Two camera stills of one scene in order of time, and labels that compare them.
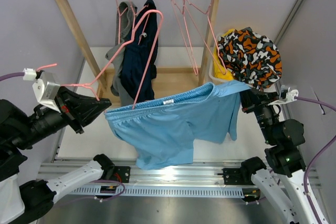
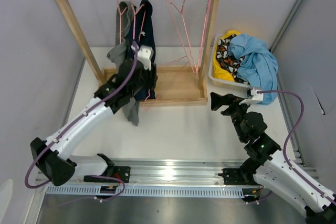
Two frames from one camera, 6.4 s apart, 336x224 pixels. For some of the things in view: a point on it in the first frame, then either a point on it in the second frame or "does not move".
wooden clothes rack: x=166 y=80 does not move
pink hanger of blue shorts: x=90 y=84 → x=145 y=106
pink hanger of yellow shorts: x=191 y=4 → x=190 y=55
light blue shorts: x=164 y=132 → x=259 y=68
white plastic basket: x=212 y=76 does not move
